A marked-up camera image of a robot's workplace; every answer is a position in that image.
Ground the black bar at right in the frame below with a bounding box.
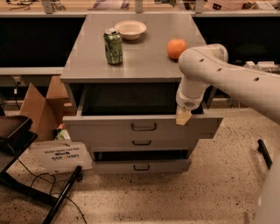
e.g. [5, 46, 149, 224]
[257, 139, 272, 169]

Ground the grey top drawer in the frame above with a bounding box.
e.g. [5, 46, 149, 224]
[64, 82, 222, 143]

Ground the grey drawer cabinet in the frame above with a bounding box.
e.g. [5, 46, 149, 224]
[59, 13, 225, 176]

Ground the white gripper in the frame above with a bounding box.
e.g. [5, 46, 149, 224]
[176, 88, 204, 126]

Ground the green soda can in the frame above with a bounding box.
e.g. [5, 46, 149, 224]
[103, 27, 123, 65]

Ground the grey bottom drawer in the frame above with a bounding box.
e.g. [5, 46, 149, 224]
[92, 159, 191, 174]

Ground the orange fruit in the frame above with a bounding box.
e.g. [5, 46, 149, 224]
[166, 38, 187, 60]

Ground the brown cardboard box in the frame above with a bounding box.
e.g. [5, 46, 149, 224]
[20, 75, 75, 142]

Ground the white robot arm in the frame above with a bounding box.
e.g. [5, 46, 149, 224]
[176, 44, 280, 224]

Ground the white printed box flap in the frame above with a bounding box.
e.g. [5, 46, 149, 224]
[30, 140, 93, 175]

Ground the black floor cable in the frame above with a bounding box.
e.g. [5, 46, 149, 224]
[11, 151, 88, 224]

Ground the white power adapter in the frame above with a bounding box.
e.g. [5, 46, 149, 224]
[245, 61, 279, 73]

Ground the black metal stand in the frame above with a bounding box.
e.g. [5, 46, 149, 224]
[0, 115, 81, 224]

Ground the white bowl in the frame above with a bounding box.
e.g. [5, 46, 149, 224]
[115, 20, 147, 40]

